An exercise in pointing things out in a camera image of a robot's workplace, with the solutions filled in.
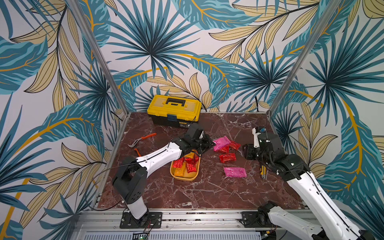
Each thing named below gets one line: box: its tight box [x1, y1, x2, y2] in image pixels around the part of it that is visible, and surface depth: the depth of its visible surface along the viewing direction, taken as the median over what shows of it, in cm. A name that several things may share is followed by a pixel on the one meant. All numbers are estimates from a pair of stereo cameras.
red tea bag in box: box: [172, 156, 185, 169], surface depth 90 cm
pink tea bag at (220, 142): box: [212, 136, 231, 151], surface depth 84 cm
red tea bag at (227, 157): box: [219, 153, 237, 164], surface depth 96 cm
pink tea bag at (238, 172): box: [223, 167, 247, 178], surface depth 89 cm
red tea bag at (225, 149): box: [218, 144, 230, 154], surface depth 99 cm
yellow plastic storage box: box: [170, 154, 201, 182], surface depth 87 cm
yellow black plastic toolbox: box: [146, 94, 202, 128], surface depth 102 cm
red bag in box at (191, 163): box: [183, 155, 199, 174], surface depth 91 cm
